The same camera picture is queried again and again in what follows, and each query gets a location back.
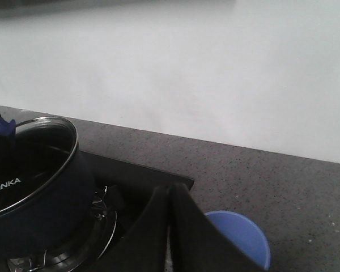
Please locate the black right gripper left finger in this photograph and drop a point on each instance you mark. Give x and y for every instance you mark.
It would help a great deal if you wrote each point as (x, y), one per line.
(144, 246)

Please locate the right burner with pot support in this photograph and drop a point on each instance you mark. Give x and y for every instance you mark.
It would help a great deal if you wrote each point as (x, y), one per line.
(85, 245)

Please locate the light blue ribbed cup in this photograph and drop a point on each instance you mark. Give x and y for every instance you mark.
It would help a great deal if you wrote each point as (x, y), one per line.
(244, 233)

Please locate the blue cooking pot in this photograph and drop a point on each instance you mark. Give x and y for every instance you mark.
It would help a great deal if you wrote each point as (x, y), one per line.
(46, 187)

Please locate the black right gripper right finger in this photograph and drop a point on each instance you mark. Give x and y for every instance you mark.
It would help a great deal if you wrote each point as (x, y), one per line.
(196, 244)

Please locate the black glass gas cooktop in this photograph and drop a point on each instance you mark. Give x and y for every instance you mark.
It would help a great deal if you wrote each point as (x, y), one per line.
(136, 184)

